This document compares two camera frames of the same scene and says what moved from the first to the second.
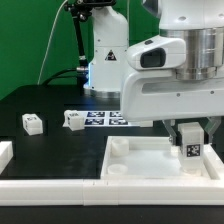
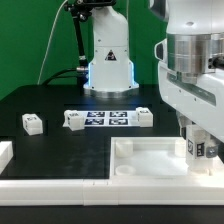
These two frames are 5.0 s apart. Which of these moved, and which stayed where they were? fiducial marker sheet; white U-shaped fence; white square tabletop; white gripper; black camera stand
Moved: white gripper; white square tabletop
Stayed: white U-shaped fence; fiducial marker sheet; black camera stand
